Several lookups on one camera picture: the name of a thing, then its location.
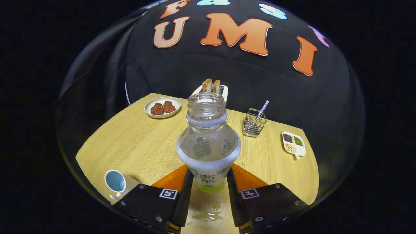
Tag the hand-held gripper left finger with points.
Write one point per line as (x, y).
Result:
(184, 201)

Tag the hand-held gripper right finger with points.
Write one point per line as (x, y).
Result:
(234, 201)

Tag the clear plastic juice bottle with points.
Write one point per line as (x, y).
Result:
(208, 152)

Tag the white cup with blue inside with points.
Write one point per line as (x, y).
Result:
(115, 181)

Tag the wooden table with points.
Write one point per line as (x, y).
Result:
(146, 143)

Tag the white divided dish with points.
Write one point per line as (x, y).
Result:
(300, 150)

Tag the white round plate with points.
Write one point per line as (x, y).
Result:
(162, 115)

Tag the red-brown meat piece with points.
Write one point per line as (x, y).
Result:
(169, 107)
(157, 109)

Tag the white striped straw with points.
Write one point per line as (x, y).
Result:
(264, 107)

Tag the white toaster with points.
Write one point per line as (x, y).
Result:
(225, 94)

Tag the toasted bread slice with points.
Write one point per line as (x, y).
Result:
(216, 86)
(207, 85)

